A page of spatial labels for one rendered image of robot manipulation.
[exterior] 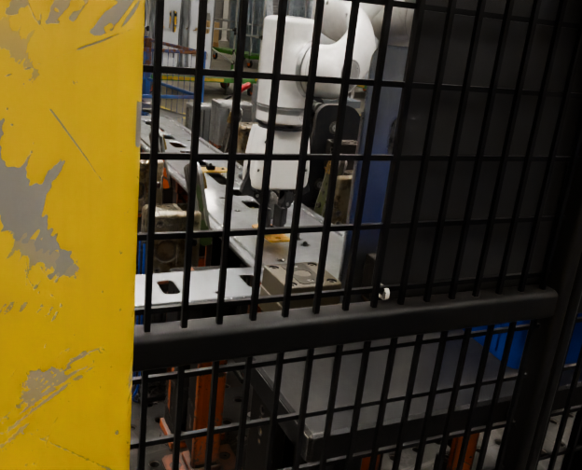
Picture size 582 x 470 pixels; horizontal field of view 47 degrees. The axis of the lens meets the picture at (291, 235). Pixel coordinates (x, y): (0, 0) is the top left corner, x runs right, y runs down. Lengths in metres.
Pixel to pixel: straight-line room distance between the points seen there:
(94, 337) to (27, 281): 0.04
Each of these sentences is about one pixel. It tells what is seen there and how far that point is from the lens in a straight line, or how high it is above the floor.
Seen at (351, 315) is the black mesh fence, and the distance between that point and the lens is 0.51.
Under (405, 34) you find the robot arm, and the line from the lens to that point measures 1.42.
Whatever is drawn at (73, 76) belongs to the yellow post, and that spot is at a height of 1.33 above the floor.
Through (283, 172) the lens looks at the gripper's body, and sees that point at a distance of 1.06.
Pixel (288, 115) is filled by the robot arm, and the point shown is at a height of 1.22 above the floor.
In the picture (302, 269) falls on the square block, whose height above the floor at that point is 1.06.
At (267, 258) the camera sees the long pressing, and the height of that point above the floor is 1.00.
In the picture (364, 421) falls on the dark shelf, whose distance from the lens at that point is 0.62.
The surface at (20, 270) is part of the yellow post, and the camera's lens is 0.30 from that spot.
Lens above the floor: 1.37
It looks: 19 degrees down
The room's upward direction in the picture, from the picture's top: 6 degrees clockwise
